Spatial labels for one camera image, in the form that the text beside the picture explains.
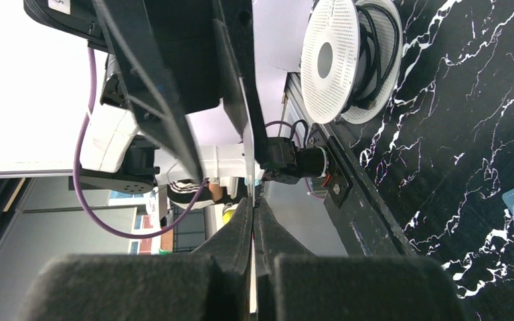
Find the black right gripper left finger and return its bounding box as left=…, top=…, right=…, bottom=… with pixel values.
left=19, top=199, right=253, bottom=320

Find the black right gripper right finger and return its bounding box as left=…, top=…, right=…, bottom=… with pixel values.
left=253, top=199, right=468, bottom=320

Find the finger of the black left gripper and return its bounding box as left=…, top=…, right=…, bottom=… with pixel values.
left=93, top=1, right=204, bottom=182
left=212, top=1, right=270, bottom=165

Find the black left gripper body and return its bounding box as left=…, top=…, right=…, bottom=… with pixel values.
left=23, top=1, right=222, bottom=114

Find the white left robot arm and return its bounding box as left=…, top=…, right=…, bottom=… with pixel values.
left=23, top=1, right=272, bottom=194

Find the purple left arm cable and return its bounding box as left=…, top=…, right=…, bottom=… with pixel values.
left=72, top=46, right=209, bottom=241

